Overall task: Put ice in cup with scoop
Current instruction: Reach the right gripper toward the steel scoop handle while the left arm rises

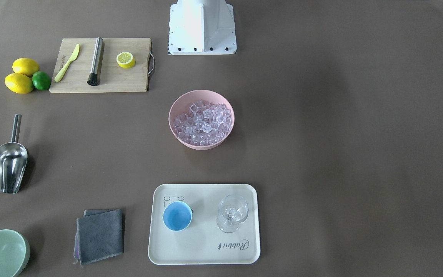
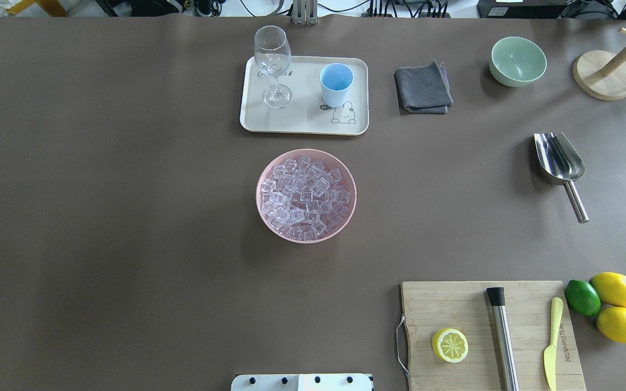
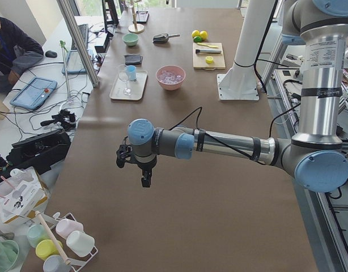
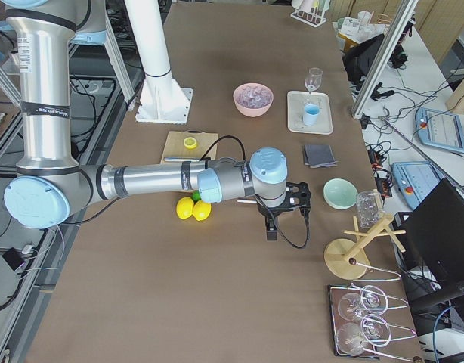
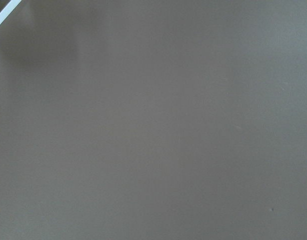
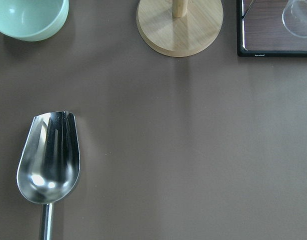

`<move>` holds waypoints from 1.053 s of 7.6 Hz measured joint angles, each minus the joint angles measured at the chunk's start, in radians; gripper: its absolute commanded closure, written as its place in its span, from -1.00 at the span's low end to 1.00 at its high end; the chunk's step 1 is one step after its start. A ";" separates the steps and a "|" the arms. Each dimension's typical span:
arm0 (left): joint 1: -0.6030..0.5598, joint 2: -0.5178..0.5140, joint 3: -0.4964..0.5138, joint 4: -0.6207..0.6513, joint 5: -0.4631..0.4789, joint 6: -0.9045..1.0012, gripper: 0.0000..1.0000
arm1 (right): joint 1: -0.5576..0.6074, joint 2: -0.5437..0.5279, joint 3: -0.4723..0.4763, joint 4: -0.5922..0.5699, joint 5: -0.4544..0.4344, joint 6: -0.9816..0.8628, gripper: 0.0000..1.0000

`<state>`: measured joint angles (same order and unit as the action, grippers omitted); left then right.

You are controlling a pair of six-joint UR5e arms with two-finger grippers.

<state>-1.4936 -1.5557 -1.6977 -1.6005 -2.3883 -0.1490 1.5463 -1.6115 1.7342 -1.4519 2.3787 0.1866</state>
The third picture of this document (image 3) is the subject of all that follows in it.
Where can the wooden cutting board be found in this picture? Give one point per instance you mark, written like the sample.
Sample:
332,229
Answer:
199,61

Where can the green plastic cup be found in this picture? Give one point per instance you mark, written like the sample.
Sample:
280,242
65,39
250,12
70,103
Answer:
36,233

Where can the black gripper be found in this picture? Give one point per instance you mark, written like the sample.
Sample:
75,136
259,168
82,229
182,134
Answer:
145,168

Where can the yellow plastic cup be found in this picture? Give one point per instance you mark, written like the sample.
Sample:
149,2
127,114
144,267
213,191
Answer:
45,249

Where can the metal ice scoop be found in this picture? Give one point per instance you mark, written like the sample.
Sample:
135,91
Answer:
163,38

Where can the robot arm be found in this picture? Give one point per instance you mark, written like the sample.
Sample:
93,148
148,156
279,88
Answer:
313,156

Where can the blue teach pendant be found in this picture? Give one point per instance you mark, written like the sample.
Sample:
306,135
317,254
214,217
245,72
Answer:
74,64
34,94

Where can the pink plastic cup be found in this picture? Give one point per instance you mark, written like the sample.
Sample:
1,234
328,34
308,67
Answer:
66,226

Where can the seated person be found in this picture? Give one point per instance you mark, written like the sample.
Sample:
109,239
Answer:
18,52

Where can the black keyboard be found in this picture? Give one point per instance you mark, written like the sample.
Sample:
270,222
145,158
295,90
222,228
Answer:
84,33

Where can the green lime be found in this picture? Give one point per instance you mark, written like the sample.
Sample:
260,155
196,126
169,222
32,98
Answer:
203,35

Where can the cream serving tray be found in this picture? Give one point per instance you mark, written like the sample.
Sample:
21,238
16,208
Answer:
137,87

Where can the yellow plastic knife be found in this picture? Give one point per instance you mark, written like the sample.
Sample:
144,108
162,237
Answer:
207,45

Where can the grey plastic cup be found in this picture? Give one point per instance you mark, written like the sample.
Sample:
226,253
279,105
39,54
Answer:
55,263

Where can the cardboard product box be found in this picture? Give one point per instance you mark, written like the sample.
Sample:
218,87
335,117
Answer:
21,195

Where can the pink bowl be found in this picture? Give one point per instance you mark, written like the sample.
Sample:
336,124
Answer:
175,69

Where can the black computer mouse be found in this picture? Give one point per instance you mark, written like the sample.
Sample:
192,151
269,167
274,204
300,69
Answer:
51,54

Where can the aluminium frame post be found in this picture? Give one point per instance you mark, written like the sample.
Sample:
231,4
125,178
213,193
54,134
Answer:
71,24

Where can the clear wine glass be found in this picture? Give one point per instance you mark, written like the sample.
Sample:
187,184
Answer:
122,75

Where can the white cup rack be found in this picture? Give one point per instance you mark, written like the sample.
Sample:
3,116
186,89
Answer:
69,257

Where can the wooden mug stand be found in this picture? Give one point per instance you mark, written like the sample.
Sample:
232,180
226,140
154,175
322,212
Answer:
134,27

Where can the black equipment case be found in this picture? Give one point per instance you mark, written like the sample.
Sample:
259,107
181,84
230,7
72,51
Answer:
40,151

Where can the yellow lemon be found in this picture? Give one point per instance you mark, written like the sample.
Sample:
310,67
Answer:
195,33

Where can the blue cup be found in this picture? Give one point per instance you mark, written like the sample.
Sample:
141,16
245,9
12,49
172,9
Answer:
131,72

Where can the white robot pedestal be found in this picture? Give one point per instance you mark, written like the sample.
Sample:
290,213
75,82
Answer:
240,81

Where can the half lemon slice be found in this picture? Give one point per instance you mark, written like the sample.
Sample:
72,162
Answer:
209,59

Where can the clear ice cubes pile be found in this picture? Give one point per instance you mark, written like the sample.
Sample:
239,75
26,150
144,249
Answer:
169,77

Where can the green bowl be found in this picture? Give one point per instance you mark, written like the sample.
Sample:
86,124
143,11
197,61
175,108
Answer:
130,39

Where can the white plastic cup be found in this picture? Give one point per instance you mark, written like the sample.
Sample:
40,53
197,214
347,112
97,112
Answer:
80,243

